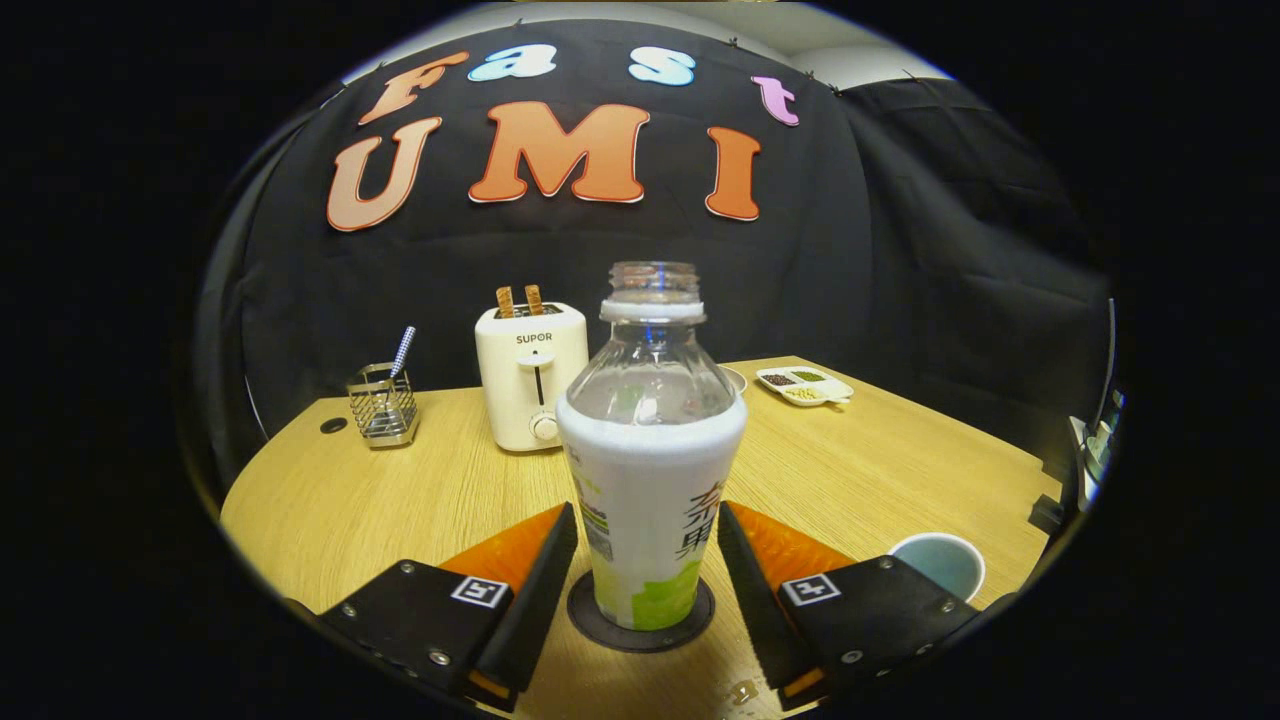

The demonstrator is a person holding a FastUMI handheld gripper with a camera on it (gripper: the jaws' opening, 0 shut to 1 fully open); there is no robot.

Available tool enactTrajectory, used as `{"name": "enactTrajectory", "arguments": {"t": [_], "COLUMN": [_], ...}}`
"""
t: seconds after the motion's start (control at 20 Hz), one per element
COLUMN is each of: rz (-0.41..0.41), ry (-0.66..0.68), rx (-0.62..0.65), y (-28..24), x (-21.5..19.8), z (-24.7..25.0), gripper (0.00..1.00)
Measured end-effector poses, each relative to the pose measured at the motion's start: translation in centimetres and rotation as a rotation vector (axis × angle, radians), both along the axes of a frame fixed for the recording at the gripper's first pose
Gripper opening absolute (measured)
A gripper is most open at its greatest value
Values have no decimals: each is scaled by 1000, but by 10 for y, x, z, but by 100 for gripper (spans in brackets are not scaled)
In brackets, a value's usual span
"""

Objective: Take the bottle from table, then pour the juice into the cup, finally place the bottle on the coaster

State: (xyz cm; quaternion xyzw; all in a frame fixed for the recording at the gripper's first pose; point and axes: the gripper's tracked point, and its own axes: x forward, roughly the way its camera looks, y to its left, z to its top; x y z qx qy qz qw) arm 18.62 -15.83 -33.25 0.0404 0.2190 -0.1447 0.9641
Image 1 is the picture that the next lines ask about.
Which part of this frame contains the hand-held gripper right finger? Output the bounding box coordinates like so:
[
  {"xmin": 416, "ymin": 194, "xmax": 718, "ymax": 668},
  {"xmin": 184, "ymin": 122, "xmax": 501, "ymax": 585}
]
[{"xmin": 716, "ymin": 500, "xmax": 981, "ymax": 711}]

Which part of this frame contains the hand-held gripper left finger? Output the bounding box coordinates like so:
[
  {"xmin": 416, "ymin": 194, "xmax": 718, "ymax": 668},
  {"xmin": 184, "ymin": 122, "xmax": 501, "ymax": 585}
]
[{"xmin": 318, "ymin": 502, "xmax": 581, "ymax": 713}]

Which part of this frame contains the round brown coaster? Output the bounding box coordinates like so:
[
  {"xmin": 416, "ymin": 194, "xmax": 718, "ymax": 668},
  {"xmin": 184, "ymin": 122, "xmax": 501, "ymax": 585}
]
[{"xmin": 566, "ymin": 570, "xmax": 717, "ymax": 654}]

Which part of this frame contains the clear juice bottle white label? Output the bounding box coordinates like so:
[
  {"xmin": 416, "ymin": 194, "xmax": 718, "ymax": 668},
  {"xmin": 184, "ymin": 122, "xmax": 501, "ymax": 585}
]
[{"xmin": 555, "ymin": 261, "xmax": 749, "ymax": 632}]

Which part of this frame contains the white cup blue inside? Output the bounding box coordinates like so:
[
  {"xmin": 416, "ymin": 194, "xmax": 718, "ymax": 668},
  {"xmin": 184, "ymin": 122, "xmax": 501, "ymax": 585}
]
[{"xmin": 887, "ymin": 532, "xmax": 987, "ymax": 604}]

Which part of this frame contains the wooden table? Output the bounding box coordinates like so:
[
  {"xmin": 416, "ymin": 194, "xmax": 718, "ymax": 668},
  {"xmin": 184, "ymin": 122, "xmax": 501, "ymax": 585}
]
[{"xmin": 220, "ymin": 355, "xmax": 1066, "ymax": 720}]

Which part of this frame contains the white toaster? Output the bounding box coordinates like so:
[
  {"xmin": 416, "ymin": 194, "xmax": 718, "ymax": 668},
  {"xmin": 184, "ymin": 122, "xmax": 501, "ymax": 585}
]
[{"xmin": 474, "ymin": 302, "xmax": 590, "ymax": 453}]

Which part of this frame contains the white divided dish with beans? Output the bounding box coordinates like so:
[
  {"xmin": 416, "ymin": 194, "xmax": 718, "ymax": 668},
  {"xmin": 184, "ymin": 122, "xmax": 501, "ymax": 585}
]
[{"xmin": 755, "ymin": 366, "xmax": 856, "ymax": 409}]

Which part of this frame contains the white blue device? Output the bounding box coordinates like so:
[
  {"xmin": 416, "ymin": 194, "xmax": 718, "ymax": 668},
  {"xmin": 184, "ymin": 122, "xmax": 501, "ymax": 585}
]
[{"xmin": 1070, "ymin": 388, "xmax": 1128, "ymax": 511}]

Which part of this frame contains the wire mesh holder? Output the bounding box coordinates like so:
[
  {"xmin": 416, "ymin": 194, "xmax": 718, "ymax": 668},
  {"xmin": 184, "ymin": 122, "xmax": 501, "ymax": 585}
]
[{"xmin": 346, "ymin": 362, "xmax": 421, "ymax": 449}]

